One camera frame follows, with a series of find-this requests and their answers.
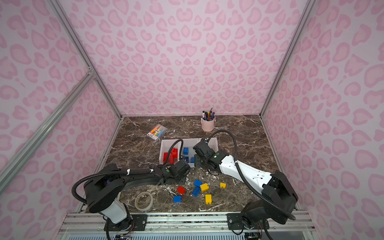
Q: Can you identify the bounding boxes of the highlighter marker pack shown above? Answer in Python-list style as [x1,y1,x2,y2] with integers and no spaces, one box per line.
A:
[147,124,168,142]

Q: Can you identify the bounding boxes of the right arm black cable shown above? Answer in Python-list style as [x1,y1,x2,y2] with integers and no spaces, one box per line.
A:
[206,129,297,221]

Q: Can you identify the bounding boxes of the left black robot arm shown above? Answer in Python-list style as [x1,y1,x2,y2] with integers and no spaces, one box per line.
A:
[84,160,191,230]

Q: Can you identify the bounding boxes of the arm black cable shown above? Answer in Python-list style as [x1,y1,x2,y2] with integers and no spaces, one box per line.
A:
[71,138,184,205]
[206,129,297,221]

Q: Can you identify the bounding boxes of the clear tape roll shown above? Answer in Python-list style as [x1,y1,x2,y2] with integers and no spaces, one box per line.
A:
[135,192,154,212]

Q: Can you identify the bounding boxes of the right white plastic bin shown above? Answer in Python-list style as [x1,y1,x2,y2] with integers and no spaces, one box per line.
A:
[198,137,219,152]

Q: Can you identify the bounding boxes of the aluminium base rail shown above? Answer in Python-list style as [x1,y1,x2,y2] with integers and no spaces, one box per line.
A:
[56,211,319,240]

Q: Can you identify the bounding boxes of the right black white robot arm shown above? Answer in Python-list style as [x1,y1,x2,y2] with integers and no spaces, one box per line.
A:
[193,139,298,229]

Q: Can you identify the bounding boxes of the pens in cup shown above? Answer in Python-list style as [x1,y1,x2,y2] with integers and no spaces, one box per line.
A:
[202,106,216,122]

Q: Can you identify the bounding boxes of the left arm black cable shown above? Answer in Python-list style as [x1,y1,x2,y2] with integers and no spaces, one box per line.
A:
[71,138,184,205]

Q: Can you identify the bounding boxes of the middle white plastic bin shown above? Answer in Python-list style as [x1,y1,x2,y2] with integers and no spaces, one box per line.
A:
[175,138,199,168]

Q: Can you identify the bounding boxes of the pink pen cup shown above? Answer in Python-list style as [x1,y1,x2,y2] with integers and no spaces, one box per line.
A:
[201,118,216,132]

